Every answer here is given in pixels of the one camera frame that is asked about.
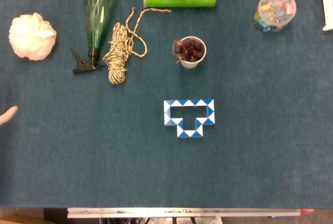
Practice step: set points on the blue white snake puzzle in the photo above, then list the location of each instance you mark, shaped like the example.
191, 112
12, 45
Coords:
188, 118

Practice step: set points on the white paper cup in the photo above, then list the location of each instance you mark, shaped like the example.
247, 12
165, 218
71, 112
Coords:
193, 62

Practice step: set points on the dark red grapes bunch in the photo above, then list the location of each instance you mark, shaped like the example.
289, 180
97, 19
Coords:
188, 48

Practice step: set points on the teal table cloth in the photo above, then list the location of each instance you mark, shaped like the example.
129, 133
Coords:
166, 156

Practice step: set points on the green plastic spray bottle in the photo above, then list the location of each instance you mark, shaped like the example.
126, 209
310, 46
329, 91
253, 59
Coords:
97, 13

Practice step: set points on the clear jar of binder clips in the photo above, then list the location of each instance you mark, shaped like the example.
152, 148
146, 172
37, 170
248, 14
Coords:
275, 10

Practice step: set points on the pink bath loofah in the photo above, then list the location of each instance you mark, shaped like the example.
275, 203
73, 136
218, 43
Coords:
31, 36

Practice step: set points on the white plastic package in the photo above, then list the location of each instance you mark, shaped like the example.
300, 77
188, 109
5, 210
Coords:
327, 2

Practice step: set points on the aluminium frame rail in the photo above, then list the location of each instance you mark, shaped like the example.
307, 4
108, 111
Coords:
182, 212

